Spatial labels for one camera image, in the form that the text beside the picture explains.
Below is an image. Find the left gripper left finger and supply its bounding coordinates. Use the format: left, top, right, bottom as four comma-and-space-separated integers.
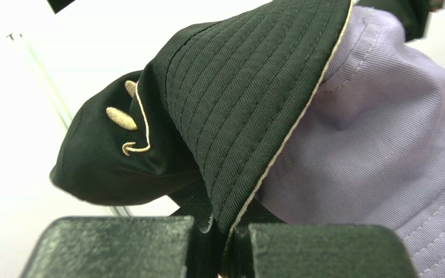
21, 188, 215, 277

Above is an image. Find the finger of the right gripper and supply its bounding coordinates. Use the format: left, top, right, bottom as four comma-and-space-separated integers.
356, 0, 445, 42

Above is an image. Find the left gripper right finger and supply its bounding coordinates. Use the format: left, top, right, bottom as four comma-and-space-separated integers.
226, 200, 418, 278

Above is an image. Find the lavender hat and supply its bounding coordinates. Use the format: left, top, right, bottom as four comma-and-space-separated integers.
256, 6, 445, 277

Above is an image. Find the black hat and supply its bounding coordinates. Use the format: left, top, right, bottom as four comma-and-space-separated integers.
49, 0, 355, 278

